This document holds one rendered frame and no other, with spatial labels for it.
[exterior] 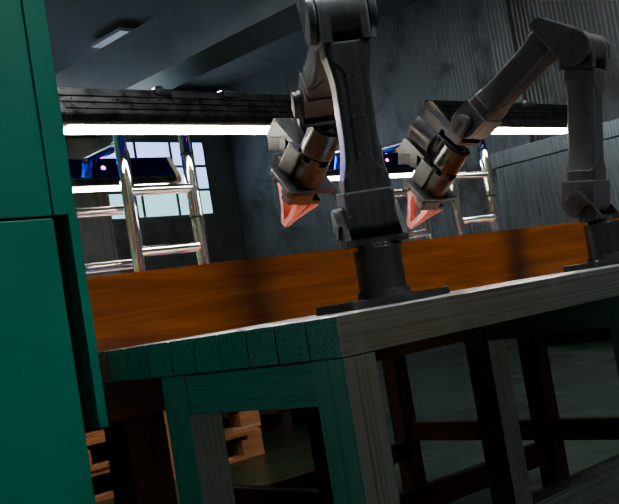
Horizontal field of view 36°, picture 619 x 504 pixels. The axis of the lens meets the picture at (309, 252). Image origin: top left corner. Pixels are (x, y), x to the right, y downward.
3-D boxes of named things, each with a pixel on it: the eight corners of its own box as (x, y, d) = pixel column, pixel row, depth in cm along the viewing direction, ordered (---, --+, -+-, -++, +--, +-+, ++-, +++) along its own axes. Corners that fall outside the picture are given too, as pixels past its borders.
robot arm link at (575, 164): (561, 218, 167) (558, 32, 165) (577, 217, 172) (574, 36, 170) (595, 218, 163) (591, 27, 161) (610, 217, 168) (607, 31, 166)
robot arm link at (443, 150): (420, 159, 187) (436, 130, 183) (437, 157, 191) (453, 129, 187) (443, 180, 183) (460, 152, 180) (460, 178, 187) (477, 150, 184)
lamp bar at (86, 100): (333, 125, 193) (327, 90, 193) (51, 123, 152) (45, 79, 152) (308, 134, 199) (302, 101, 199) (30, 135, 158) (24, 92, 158)
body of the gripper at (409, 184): (400, 186, 188) (417, 157, 184) (434, 185, 195) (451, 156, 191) (420, 207, 185) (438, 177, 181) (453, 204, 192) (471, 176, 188)
